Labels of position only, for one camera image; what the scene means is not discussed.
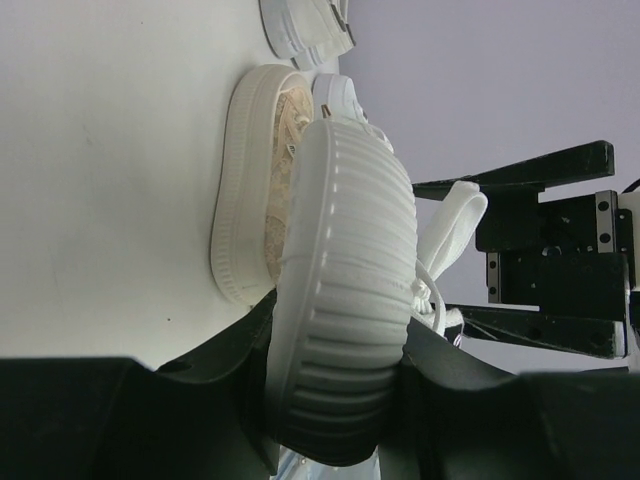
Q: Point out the white leather sneaker left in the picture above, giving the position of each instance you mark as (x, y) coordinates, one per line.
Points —
(335, 98)

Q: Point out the white grey sneaker right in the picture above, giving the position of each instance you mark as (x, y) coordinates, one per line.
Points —
(318, 55)

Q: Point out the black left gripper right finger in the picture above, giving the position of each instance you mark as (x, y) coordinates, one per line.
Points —
(457, 417)

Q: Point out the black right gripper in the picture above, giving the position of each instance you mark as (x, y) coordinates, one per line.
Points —
(559, 252)

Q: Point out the black white sneaker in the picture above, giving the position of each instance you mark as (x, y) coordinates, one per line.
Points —
(356, 270)

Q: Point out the white grey sneaker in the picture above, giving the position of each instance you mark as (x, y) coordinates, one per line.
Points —
(295, 26)
(318, 55)

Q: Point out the beige lace sneaker left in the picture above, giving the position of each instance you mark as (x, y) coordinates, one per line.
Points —
(269, 111)

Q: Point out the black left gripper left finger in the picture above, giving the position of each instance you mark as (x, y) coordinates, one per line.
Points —
(199, 416)

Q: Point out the white grey sneaker left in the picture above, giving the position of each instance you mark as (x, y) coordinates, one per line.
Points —
(295, 26)

